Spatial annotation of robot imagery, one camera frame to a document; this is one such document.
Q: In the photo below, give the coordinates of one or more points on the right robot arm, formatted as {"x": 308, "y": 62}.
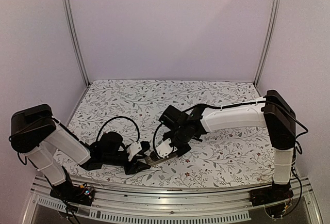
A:
{"x": 270, "y": 111}

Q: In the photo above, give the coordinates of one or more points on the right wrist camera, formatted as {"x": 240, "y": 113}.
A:
{"x": 163, "y": 150}

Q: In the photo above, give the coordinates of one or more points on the right aluminium frame post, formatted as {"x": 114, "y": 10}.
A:
{"x": 267, "y": 42}

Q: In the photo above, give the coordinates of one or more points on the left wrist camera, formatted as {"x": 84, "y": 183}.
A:
{"x": 133, "y": 150}

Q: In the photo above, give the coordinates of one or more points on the left aluminium frame post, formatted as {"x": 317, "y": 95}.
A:
{"x": 75, "y": 42}

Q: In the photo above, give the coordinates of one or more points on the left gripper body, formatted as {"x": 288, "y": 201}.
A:
{"x": 128, "y": 170}

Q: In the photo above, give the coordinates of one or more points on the aluminium frame post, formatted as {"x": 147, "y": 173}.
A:
{"x": 75, "y": 42}
{"x": 267, "y": 42}

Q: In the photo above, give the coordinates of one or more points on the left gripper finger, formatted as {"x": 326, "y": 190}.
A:
{"x": 145, "y": 146}
{"x": 139, "y": 166}

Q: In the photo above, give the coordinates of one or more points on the floral tablecloth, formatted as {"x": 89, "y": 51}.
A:
{"x": 225, "y": 158}

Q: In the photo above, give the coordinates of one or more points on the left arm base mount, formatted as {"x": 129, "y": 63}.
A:
{"x": 83, "y": 195}

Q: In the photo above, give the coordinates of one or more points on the beige remote control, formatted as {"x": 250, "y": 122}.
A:
{"x": 153, "y": 160}

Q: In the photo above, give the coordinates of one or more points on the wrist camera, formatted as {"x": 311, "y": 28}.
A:
{"x": 133, "y": 150}
{"x": 163, "y": 150}

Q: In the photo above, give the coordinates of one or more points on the aluminium front rail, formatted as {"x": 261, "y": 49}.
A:
{"x": 121, "y": 203}

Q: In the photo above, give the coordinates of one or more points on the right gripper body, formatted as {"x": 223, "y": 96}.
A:
{"x": 181, "y": 138}

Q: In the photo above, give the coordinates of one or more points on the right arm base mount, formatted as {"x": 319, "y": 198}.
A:
{"x": 275, "y": 200}

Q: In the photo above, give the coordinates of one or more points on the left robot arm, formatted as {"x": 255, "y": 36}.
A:
{"x": 34, "y": 128}

